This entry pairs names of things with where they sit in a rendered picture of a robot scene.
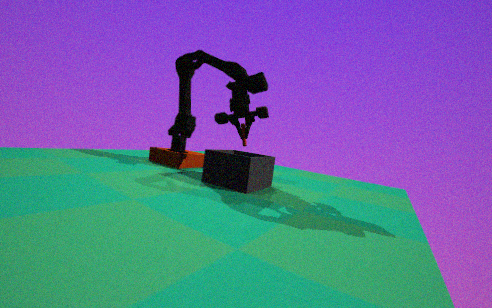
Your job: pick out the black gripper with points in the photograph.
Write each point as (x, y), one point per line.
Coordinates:
(223, 118)

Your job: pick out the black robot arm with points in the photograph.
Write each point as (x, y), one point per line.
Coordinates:
(184, 122)

